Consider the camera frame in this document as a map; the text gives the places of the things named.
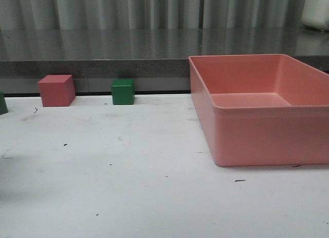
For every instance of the green cube block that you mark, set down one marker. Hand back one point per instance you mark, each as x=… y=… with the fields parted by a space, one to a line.
x=123 y=92

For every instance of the dark stone counter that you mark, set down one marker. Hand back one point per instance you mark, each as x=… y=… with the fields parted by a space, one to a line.
x=157 y=59

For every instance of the pink plastic bin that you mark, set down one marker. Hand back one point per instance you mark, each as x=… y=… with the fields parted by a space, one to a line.
x=261 y=109

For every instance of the pink cube block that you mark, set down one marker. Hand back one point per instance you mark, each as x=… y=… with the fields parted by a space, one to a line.
x=57 y=90

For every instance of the green block at left edge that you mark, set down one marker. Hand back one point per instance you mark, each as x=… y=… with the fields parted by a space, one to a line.
x=3 y=105

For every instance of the white appliance in background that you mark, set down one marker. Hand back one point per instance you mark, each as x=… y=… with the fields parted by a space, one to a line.
x=315 y=14

